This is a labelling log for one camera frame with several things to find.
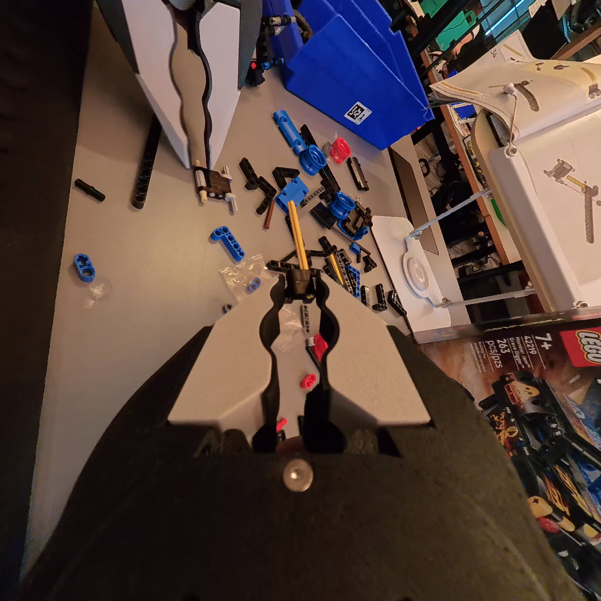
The long black toy pin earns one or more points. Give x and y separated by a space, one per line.
89 189

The monster truck toy set box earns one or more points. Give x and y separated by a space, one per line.
516 422

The blue storage bin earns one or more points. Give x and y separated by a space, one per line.
357 11

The red two-hole toy link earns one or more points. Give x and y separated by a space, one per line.
308 381

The long black holed beam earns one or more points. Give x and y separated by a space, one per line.
146 164

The small clear plastic scrap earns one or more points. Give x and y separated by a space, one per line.
97 292

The red toy wheel hub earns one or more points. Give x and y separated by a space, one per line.
339 150
320 347

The white booklet stand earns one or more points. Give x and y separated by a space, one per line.
399 244

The blue holed toy beam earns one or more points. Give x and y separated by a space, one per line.
227 243

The black dimpled mat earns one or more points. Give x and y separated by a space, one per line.
33 234

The stack of black toy beams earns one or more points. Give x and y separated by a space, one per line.
265 195

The yellow toy axle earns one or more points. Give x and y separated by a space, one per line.
334 266
298 234

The blue square toy panel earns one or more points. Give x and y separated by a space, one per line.
291 193

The blue toy wheel hub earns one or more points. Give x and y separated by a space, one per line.
341 206
312 159

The instruction booklet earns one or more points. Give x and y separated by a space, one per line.
554 84

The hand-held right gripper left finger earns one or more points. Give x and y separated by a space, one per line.
220 375

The pile of small coloured pins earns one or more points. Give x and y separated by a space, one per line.
281 424

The grey desk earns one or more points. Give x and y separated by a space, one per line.
155 291

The blue bin with square tag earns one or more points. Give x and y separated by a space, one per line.
338 70

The black frame with white pins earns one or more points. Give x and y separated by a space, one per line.
216 183

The blue two-hole toy link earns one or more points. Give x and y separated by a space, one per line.
84 267

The black ribbed toy block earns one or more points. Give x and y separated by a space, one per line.
358 173

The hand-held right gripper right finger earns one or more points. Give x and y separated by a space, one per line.
375 375

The blue open frame beam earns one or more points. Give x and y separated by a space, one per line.
353 280

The clear plastic bag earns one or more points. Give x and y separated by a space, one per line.
239 272

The short dark grey beam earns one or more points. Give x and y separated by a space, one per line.
306 318

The black and blue chassis assembly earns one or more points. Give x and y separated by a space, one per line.
361 223

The blue long tube connector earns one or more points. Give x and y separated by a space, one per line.
287 129

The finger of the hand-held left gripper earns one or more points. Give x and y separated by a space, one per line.
225 70
150 47

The green plastic crate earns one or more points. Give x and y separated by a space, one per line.
446 23

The brown toy axle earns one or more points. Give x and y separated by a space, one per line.
270 214

